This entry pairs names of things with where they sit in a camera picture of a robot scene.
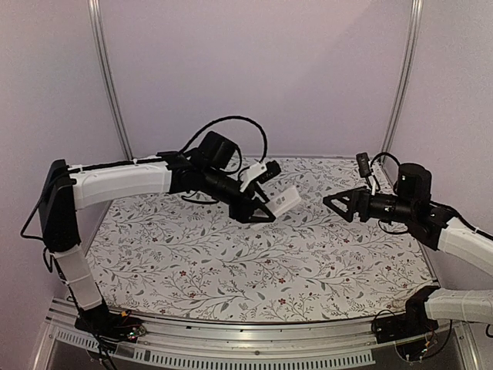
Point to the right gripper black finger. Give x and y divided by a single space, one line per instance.
341 206
345 197

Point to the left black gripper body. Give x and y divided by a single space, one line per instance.
237 211

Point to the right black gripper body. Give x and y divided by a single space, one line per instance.
362 204

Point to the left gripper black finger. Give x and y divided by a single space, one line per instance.
261 215
258 191

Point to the white remote control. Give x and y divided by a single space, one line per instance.
280 204

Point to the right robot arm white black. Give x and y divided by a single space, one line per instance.
435 225

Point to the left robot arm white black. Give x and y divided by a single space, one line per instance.
203 168

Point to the floral patterned table mat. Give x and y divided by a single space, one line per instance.
160 254

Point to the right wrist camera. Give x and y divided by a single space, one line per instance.
365 172

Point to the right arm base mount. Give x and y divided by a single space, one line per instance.
397 327

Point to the front aluminium rail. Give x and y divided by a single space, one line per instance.
178 343

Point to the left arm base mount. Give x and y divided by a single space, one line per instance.
117 327

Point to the right aluminium frame post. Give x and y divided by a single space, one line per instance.
405 73

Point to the aluminium frame post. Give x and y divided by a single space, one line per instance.
102 52
405 73

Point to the left aluminium frame post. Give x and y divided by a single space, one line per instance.
102 52

